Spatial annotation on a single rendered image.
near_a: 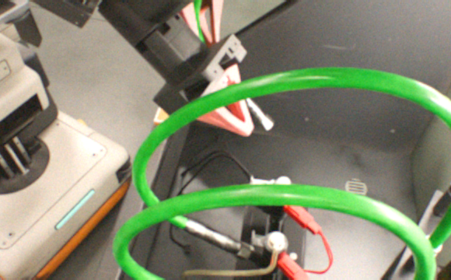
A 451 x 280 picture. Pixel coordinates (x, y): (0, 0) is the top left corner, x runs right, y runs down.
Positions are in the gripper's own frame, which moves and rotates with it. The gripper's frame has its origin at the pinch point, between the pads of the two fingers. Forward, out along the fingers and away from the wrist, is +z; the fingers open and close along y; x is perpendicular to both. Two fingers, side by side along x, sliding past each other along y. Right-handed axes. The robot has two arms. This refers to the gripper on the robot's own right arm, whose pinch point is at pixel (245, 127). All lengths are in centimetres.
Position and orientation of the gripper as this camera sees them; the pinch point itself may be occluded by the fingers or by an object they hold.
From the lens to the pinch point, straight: 47.4
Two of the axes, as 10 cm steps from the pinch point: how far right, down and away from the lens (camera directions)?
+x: 4.3, -7.1, 5.5
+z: 6.5, 6.7, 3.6
